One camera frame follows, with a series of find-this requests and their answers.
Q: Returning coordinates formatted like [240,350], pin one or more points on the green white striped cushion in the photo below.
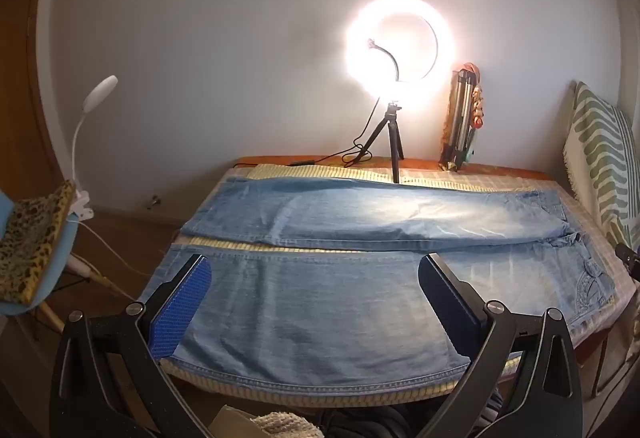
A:
[600,143]

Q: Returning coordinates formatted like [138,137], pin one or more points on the light blue denim pants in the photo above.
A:
[325,318]

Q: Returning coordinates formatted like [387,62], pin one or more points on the black gooseneck phone holder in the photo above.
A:
[387,56]

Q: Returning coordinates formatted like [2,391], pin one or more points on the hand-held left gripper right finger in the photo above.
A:
[450,303]

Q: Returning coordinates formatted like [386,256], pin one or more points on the checked bedsheet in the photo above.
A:
[475,182]

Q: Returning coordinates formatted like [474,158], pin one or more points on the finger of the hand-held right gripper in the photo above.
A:
[625,254]

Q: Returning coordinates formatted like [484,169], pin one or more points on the wooden bed frame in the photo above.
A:
[600,348]

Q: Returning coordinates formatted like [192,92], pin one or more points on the light blue chair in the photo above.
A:
[6,208]

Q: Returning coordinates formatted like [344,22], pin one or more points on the yellow striped cloth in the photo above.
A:
[300,172]

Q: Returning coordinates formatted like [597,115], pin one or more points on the small metal door stopper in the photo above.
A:
[152,201]

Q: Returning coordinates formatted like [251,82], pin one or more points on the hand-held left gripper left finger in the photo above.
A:
[185,308]

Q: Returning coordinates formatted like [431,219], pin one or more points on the orange patterned bed cover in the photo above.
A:
[420,164]

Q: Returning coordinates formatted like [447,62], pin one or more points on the white clip-on lamp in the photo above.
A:
[102,88]

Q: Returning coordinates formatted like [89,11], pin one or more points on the leopard print cushion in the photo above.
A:
[30,243]

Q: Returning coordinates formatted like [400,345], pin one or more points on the beige knitted cloth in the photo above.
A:
[285,425]

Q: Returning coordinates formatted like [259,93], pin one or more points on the wooden door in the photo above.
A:
[25,93]

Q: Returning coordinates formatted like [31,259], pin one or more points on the folded stand with colourful cloth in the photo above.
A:
[460,118]

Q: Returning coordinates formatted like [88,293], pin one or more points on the black small tripod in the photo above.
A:
[395,138]

